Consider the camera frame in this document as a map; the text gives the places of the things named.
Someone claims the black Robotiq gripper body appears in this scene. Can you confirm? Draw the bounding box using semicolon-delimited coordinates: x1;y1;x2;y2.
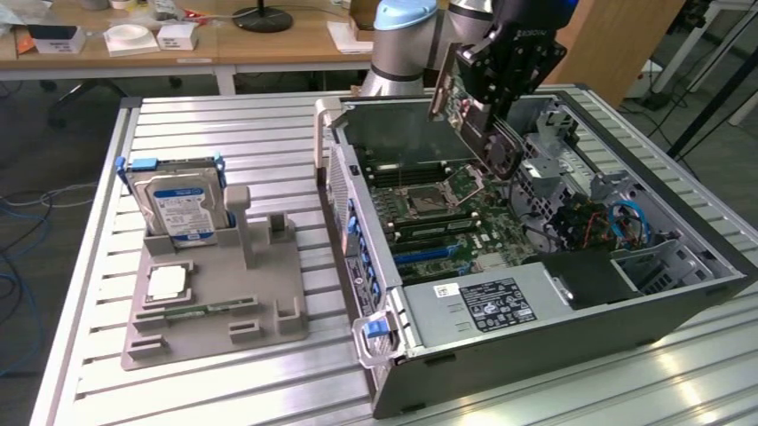
484;0;580;51

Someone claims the low-profile NVIDIA graphics card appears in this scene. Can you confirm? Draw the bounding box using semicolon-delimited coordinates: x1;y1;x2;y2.
425;42;525;181

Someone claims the wooden cabinet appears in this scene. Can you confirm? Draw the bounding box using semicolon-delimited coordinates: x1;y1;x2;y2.
507;0;698;107

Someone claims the white floor bin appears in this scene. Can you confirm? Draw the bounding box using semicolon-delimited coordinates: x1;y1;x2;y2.
624;59;664;101

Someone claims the perforated metal drive cage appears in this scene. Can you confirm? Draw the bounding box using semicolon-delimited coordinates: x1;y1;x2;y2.
508;108;593;223

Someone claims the metal socket cover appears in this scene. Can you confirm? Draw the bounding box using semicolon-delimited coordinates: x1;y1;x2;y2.
443;163;489;209

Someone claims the black tripod stand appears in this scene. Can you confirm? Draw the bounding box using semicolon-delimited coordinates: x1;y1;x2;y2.
641;0;758;161

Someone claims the CPU socket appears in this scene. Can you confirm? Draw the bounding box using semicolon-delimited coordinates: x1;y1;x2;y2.
400;184;460;219

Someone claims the green motherboard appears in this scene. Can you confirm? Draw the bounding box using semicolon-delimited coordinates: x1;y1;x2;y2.
357;148;549;288

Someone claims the green RAM stick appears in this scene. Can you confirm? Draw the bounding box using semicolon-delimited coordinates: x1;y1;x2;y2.
395;217;479;243
162;297;254;319

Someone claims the black round lamp base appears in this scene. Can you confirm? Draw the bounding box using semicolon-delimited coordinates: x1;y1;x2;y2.
230;0;296;34

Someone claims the blue expansion slot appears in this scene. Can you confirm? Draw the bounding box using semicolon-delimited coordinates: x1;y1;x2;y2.
392;246;456;264

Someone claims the metal disk bay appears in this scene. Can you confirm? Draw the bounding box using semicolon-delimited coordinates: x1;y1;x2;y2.
608;233;720;296

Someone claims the white cardboard box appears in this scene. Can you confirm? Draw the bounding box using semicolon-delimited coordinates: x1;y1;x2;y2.
154;22;201;51

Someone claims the grey power supply unit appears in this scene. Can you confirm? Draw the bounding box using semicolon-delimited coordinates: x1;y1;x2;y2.
387;261;584;351

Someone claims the white round holder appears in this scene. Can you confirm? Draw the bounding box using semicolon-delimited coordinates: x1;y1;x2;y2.
102;24;162;58

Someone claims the grey parts rack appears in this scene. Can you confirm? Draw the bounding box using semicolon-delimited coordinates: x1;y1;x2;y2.
121;184;311;373

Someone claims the wooden desk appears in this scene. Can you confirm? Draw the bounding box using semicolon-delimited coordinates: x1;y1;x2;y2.
0;0;541;83

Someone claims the black open PC case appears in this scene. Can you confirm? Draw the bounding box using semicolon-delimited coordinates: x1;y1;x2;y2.
311;86;758;421

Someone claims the silver CPU chip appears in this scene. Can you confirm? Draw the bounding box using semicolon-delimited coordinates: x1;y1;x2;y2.
145;266;189;299

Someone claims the white box with black lid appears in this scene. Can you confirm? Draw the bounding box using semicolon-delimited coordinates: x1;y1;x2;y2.
26;24;89;55

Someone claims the black office chair base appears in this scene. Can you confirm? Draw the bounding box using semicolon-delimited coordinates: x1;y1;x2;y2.
45;78;129;130

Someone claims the clear plastic bag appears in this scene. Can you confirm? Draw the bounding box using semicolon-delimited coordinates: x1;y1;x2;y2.
0;0;57;39

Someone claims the black power cable bundle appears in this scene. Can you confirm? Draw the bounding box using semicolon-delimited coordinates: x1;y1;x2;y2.
523;197;611;256

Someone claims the red wire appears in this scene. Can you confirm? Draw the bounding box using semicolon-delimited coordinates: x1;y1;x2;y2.
580;211;600;250

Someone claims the blue disk wire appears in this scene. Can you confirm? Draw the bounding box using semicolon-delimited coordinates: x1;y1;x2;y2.
607;199;653;250

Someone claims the hard disk with blue bracket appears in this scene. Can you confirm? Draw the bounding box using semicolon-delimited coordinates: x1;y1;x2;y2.
113;153;230;249

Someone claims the blue floor cable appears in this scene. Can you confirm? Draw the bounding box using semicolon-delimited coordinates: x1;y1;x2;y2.
0;208;48;378

